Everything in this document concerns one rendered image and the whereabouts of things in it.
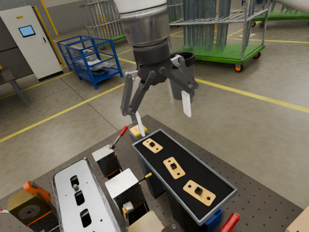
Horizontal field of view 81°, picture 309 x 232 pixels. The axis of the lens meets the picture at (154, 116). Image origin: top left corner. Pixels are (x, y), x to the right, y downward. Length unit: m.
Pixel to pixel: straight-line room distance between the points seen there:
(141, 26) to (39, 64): 6.56
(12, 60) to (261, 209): 7.46
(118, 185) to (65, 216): 0.27
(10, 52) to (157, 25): 7.32
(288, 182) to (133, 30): 1.97
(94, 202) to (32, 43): 6.24
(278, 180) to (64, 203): 1.80
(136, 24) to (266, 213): 0.98
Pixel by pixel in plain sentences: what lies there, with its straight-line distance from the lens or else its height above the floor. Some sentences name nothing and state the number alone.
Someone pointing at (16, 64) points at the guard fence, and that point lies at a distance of 7.64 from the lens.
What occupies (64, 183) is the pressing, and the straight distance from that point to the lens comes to 0.97.
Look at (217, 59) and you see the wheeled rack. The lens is 4.15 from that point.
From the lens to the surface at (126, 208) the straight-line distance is 0.63.
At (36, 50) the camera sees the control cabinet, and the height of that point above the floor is 0.88.
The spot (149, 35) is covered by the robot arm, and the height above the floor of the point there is 1.57.
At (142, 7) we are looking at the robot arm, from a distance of 0.35.
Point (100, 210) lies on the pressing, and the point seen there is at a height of 1.00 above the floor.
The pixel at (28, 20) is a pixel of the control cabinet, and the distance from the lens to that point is 6.79.
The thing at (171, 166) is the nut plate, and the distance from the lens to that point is 0.60.
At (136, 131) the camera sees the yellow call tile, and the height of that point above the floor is 1.16.
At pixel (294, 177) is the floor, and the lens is 2.19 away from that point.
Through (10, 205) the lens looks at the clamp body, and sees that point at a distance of 0.97.
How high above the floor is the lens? 1.63
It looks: 34 degrees down
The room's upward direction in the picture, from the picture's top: 13 degrees counter-clockwise
